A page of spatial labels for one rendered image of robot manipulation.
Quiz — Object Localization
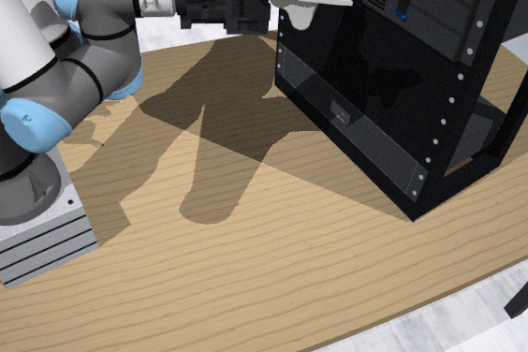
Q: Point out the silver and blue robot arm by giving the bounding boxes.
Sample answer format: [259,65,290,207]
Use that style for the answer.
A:
[0,0,176,226]

